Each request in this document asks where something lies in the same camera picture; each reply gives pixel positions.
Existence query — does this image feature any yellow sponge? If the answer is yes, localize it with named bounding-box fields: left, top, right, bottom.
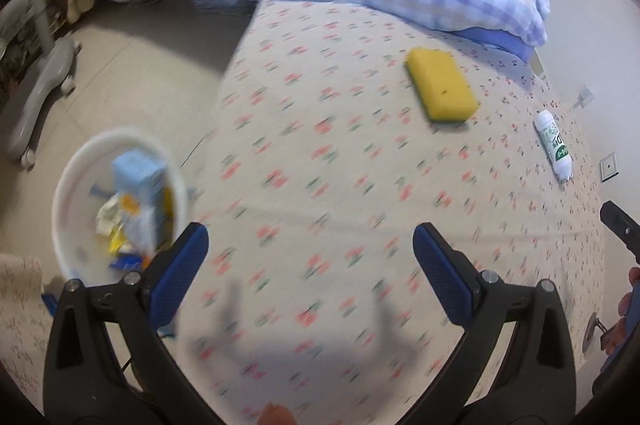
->
left=405, top=48, right=478, bottom=122

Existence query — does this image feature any grey chair base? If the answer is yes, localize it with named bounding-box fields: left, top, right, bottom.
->
left=1, top=0, right=80, bottom=169

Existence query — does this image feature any small white yogurt bottle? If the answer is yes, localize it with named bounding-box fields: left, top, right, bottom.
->
left=534, top=110, right=573, bottom=182

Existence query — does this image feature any white paper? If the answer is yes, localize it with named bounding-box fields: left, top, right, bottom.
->
left=96, top=194, right=122, bottom=237

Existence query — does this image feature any wall socket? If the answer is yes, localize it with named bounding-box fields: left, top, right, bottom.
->
left=599, top=152, right=620, bottom=182

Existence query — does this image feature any cherry print tablecloth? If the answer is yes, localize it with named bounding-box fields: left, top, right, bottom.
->
left=177, top=0, right=604, bottom=424

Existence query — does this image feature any white plastic trash bin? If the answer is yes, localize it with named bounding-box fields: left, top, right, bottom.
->
left=51, top=127, right=188, bottom=286

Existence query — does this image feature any light blue milk carton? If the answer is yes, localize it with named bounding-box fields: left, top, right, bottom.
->
left=112, top=148, right=166, bottom=256

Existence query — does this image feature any yellow wrapper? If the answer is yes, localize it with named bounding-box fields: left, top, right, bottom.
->
left=108, top=189, right=174, bottom=257

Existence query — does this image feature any floral fabric at left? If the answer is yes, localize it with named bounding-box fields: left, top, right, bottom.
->
left=0, top=254, right=52, bottom=409

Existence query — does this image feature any white wall plug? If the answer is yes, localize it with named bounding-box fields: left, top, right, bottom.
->
left=574, top=86, right=594, bottom=108

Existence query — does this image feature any person's right hand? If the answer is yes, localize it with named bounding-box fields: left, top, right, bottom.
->
left=604, top=267, right=640, bottom=356

